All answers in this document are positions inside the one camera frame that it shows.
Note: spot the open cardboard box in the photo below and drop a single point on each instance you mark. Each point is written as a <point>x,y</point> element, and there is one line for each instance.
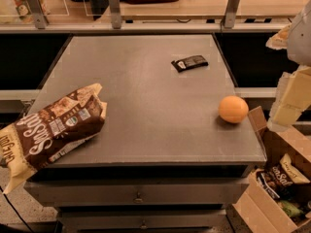
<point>260,212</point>

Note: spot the left metal bracket post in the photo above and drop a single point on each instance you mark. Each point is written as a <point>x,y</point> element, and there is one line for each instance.
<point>39,18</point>

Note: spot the upper metal drawer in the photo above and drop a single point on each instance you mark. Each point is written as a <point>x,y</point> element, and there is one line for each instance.
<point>137,192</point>

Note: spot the colourful snack bag behind glass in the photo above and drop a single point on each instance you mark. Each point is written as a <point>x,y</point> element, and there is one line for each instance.
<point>17,11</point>

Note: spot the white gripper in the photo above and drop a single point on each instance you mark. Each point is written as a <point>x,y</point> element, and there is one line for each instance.
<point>301,38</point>

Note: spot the black rxbar chocolate wrapper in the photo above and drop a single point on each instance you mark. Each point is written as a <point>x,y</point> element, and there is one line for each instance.
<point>189,63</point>

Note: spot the sea salt bag in box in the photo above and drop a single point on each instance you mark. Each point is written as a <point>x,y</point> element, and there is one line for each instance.
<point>279,180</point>

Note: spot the metal bracket post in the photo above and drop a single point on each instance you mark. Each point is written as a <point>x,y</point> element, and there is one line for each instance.
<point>39,18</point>
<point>230,13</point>
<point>115,12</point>

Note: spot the green snack bag in box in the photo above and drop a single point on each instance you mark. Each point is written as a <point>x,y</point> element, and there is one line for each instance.
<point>290,209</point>

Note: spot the orange fruit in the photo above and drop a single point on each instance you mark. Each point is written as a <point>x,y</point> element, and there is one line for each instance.
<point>233,109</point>

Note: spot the metal drawer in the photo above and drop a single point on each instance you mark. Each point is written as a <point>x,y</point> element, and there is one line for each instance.
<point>142,220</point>
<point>137,192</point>

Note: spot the right metal bracket post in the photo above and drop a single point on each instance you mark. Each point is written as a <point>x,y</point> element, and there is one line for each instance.
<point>230,13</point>

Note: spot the middle metal bracket post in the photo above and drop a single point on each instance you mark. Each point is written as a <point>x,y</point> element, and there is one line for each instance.
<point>115,12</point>

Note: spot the lower metal drawer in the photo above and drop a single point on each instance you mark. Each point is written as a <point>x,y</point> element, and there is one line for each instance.
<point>142,220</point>

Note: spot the brown sea salt chip bag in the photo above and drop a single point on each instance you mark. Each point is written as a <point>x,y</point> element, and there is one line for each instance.
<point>38,140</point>

